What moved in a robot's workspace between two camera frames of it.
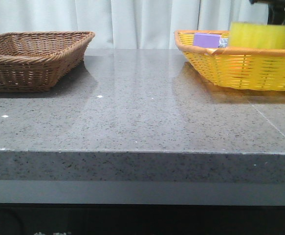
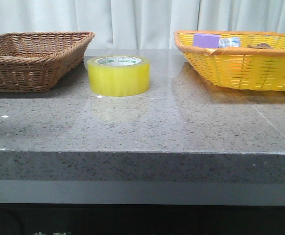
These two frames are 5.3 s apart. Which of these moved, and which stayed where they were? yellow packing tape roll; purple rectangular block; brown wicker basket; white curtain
Moved: yellow packing tape roll
Stayed: purple rectangular block; white curtain; brown wicker basket
